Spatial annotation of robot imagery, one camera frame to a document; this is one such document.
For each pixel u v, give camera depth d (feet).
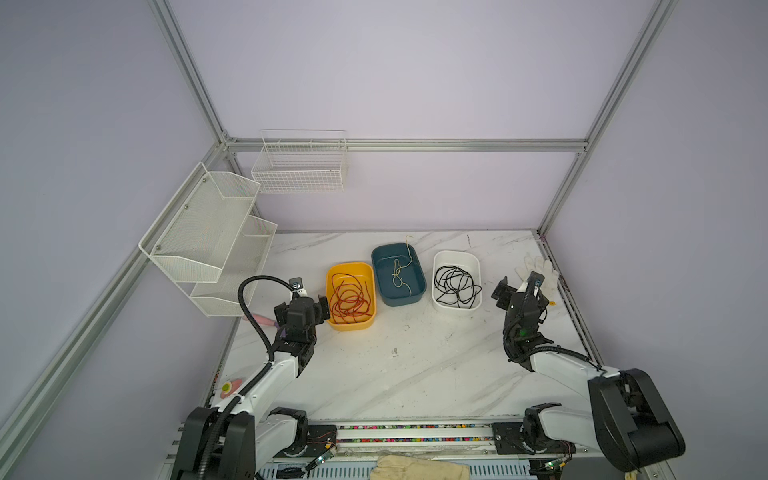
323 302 2.68
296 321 2.13
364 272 3.41
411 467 2.30
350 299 3.26
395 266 3.53
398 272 3.53
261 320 3.08
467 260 3.49
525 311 2.12
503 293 2.60
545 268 3.62
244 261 3.28
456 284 3.28
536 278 2.39
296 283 2.44
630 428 1.38
